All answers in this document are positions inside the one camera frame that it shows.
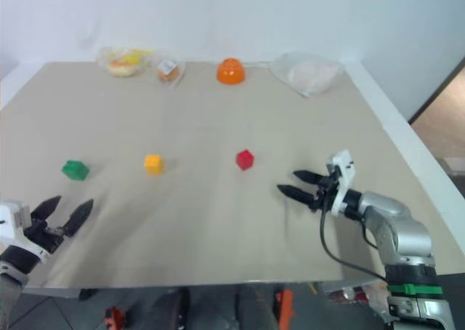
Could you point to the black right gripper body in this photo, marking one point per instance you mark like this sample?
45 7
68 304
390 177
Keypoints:
326 190

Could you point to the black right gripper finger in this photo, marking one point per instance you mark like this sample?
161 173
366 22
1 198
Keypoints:
308 176
296 194

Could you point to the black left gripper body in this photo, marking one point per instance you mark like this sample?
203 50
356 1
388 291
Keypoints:
43 232

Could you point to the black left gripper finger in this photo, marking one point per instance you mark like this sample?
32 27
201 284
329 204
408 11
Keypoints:
77 218
45 208

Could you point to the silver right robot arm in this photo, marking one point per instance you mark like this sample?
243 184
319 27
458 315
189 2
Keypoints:
397 232

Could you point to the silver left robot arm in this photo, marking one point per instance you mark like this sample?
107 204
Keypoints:
11 262

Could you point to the green cube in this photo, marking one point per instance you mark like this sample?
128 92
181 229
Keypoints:
75 169

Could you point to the red cube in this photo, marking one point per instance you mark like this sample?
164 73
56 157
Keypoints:
245 159

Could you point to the yellow cube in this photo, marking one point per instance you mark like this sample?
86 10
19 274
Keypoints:
153 164

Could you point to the beige table mat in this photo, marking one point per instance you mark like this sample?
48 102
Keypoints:
203 170

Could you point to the clear plastic bag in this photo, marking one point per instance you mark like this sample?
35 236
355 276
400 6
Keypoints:
309 73

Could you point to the orange black tool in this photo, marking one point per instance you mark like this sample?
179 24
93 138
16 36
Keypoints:
115 318
285 304

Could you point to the orange plastic dome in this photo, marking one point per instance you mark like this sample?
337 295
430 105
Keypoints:
231 71

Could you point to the bagged yellow bread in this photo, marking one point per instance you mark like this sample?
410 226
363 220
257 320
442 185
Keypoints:
123 63

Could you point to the bagged orange snack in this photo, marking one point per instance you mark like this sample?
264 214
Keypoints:
169 72

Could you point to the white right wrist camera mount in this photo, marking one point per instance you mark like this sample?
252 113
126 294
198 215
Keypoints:
343 179

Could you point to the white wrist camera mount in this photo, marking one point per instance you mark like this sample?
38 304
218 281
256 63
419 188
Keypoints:
8 224
343 179

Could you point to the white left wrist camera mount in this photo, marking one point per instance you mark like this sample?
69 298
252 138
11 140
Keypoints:
8 224

